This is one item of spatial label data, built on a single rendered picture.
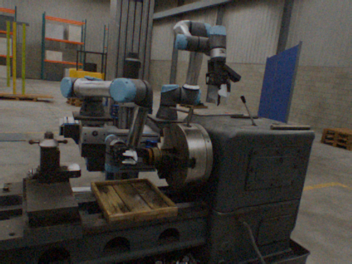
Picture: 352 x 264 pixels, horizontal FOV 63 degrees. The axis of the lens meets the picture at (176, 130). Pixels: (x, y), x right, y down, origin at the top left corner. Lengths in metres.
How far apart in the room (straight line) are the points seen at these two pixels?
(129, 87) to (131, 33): 0.71
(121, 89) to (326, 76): 11.78
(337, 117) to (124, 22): 11.05
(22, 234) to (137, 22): 1.44
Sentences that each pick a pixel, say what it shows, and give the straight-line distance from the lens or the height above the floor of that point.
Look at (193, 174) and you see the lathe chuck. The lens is 1.30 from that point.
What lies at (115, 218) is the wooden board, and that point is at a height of 0.89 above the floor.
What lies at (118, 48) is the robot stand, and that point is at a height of 1.59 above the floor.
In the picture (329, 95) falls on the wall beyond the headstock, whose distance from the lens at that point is 12.70.
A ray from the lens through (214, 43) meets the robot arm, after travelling 1.39.
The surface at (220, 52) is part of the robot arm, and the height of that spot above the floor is 1.58.
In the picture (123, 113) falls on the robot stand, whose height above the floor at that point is 1.17.
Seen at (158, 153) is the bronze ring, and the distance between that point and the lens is 1.32.
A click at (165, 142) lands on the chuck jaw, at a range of 1.38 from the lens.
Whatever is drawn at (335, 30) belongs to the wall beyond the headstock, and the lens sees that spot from 13.08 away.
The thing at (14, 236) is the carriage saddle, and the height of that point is 0.90.
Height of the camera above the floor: 1.47
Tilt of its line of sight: 11 degrees down
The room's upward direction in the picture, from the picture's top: 6 degrees clockwise
